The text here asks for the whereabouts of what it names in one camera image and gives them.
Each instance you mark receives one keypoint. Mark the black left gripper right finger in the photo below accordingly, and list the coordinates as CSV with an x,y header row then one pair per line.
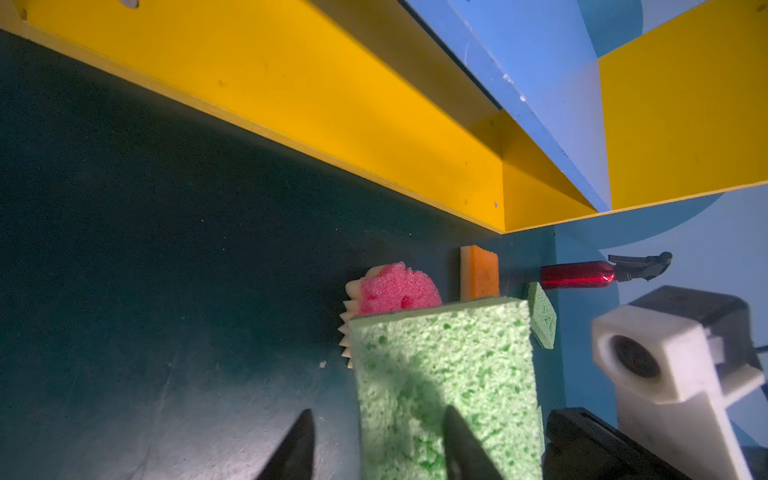
x,y
465,458

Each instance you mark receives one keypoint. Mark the yellow shelf with coloured boards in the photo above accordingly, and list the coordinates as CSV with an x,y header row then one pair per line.
x,y
500,113

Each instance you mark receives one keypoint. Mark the red toy fire extinguisher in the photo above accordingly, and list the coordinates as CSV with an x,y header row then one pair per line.
x,y
600,274

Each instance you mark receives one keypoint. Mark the green sponge by extinguisher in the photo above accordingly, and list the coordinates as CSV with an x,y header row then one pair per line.
x,y
543,316

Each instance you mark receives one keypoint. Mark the orange sponge near shelf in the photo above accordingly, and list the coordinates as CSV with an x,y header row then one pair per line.
x,y
479,273

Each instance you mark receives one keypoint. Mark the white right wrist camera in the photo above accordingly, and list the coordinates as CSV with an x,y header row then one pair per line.
x,y
678,359

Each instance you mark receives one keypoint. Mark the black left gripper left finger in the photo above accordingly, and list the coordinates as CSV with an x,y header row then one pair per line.
x,y
293,459

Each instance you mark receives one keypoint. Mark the green sponge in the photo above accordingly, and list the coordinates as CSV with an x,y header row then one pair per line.
x,y
543,316
476,356

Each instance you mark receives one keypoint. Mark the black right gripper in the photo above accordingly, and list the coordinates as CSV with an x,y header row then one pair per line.
x,y
600,450

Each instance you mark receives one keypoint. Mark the pink smiley sponge centre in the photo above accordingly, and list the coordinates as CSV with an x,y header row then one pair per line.
x,y
384,289

